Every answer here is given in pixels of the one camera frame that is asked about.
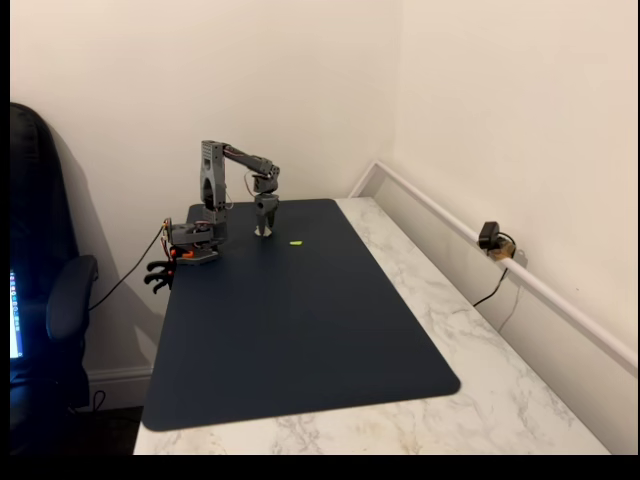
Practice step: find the white wall rail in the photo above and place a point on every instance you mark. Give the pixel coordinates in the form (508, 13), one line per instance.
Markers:
(525, 280)

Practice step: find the dark blue desk mat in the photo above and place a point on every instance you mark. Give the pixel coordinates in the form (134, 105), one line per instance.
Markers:
(300, 320)

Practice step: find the laptop screen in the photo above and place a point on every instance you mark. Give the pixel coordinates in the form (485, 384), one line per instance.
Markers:
(16, 315)

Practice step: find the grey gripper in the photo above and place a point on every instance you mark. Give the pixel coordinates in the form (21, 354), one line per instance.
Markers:
(265, 207)

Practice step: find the black office chair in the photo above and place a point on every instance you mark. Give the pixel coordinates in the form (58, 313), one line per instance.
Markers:
(35, 225)

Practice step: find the tan webcam mount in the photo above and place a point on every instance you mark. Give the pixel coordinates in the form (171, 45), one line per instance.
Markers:
(501, 251)

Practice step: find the white baseboard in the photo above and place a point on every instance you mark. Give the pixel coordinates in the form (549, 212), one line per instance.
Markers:
(120, 385)

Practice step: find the black webcam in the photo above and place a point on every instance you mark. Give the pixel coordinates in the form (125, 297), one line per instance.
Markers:
(487, 234)

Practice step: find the black table clamp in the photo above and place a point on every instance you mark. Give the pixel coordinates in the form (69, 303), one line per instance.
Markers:
(157, 283)
(159, 266)

